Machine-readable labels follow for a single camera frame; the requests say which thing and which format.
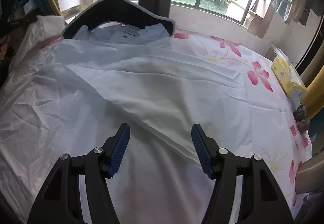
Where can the white desk lamp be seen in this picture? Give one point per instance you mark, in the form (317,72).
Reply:
(29,6)

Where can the white air conditioner unit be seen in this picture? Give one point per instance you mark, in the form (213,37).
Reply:
(272,52)

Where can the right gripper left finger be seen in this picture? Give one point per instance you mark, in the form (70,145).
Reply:
(58,200)

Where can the yellow tissue pack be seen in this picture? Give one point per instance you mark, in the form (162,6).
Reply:
(288,78)

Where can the white sheer large garment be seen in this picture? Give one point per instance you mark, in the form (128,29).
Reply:
(33,122)

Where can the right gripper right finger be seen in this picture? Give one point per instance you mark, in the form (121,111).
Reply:
(262,200)

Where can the small dark figurine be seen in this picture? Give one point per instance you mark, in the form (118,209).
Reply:
(301,117)

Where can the dark hanging garment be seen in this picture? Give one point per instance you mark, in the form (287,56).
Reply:
(315,5)

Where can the yellow curtain right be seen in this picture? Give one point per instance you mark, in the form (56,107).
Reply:
(313,80)

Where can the floral pink bed sheet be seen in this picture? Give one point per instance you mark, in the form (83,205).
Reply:
(260,102)

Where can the black clothes hanger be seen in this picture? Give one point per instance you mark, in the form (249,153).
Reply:
(121,11)

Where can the stainless steel thermos cup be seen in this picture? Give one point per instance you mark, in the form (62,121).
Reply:
(310,176)

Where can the cardboard box on balcony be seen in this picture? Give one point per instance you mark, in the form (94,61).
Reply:
(256,25)

